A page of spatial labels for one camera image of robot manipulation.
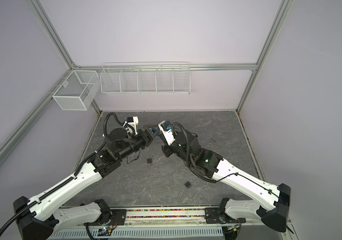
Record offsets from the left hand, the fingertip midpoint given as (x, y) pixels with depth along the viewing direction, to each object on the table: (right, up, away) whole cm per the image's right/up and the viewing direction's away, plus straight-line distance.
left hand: (160, 132), depth 65 cm
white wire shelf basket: (-14, +35, +34) cm, 51 cm away
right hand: (0, -2, 0) cm, 2 cm away
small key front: (+9, -34, +16) cm, 39 cm away
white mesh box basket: (-59, +26, +34) cm, 72 cm away
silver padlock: (-10, -20, +29) cm, 36 cm away
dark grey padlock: (+14, -31, +20) cm, 39 cm away
